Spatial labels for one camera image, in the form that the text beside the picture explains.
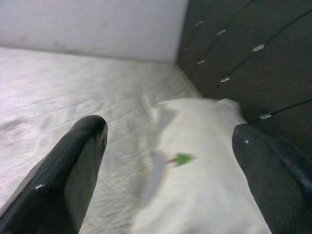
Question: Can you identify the white pillow with green tree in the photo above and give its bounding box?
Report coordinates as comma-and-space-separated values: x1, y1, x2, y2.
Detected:
131, 97, 272, 234

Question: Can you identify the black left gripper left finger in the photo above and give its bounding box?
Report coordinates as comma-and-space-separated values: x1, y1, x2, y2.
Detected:
0, 115, 108, 234

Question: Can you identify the black tufted headboard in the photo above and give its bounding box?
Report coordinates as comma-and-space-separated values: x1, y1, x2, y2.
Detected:
176, 0, 312, 162

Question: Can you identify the white quilted mattress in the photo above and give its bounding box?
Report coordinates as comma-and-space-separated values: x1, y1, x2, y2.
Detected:
0, 46, 203, 234

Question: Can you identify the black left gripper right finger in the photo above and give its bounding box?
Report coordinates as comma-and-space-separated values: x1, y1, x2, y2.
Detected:
231, 123, 312, 234

